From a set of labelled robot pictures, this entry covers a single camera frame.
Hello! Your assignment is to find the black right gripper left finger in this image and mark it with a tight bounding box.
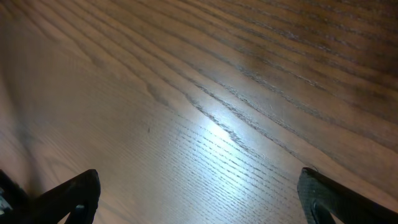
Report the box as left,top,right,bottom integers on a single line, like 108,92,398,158
0,169,101,224

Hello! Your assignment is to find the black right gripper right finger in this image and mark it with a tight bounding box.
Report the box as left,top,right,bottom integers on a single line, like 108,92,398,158
297,167,397,224

